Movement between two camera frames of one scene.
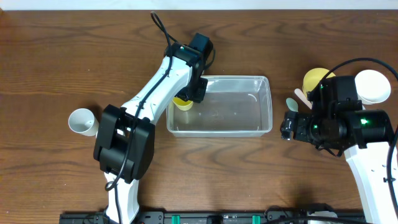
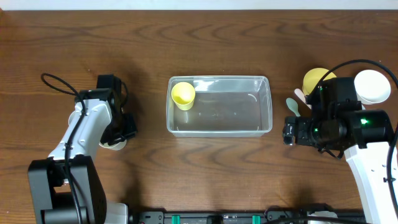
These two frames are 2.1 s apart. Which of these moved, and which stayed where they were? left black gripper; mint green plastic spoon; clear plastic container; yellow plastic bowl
Moved: left black gripper
Stayed: clear plastic container; mint green plastic spoon; yellow plastic bowl
